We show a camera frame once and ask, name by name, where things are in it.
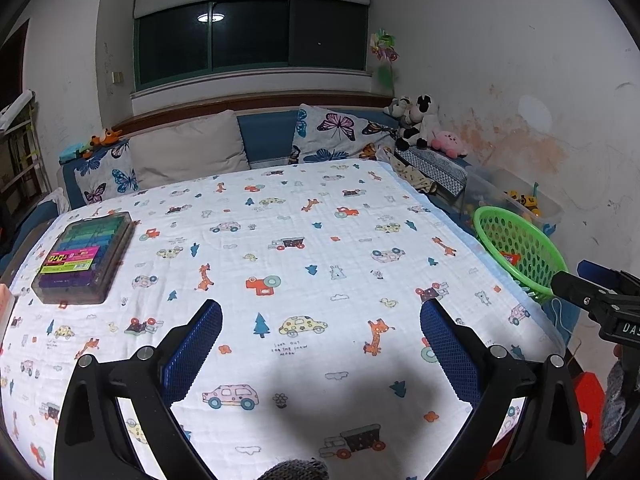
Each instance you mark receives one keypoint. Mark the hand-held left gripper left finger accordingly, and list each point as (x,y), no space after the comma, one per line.
(192,350)

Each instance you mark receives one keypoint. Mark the dark window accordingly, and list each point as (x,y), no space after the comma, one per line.
(250,40)

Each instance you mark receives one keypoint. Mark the orange fox plush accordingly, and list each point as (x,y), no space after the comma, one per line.
(102,141)

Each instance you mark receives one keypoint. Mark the colourful marker case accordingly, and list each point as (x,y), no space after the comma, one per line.
(82,257)

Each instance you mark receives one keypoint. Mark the green plastic basket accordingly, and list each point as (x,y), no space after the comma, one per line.
(530,240)

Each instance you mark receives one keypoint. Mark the blue sofa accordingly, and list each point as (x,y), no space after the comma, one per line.
(265,137)

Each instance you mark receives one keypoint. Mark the person's left hand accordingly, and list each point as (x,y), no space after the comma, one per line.
(295,470)

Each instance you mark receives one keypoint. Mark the printed white blanket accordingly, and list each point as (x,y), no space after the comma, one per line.
(310,240)

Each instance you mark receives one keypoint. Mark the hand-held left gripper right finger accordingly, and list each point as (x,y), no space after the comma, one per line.
(450,350)

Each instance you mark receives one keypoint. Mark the beige pillow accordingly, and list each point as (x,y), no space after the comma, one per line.
(190,152)

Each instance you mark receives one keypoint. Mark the person's right hand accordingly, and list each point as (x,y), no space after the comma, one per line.
(617,400)

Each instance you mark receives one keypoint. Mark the pink white tissue pack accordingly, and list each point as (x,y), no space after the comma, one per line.
(5,305)

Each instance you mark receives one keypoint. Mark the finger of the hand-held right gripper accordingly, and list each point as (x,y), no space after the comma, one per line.
(607,272)
(580,290)

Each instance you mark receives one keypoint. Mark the clear plastic storage box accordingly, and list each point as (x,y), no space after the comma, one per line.
(550,205)

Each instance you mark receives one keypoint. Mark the printed beige cloth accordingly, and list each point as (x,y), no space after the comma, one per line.
(412,175)

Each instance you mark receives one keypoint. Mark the black white cow plush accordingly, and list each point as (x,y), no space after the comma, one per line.
(415,120)

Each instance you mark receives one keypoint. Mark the large butterfly print pillow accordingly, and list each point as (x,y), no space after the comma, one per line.
(340,132)

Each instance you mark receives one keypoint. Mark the pink plush toy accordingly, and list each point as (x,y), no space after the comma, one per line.
(450,142)

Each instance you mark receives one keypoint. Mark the yellow toy vehicle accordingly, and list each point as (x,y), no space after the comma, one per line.
(525,201)

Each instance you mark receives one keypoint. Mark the white metal shelf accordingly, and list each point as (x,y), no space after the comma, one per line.
(20,155)

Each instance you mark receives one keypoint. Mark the teal toy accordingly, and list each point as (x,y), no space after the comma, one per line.
(72,152)

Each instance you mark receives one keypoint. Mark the small butterfly print pillow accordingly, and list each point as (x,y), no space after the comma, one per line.
(107,175)

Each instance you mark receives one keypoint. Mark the colourful pinwheel toy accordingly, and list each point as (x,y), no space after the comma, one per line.
(384,55)

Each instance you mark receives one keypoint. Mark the black white patterned box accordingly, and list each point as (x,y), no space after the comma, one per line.
(440,170)

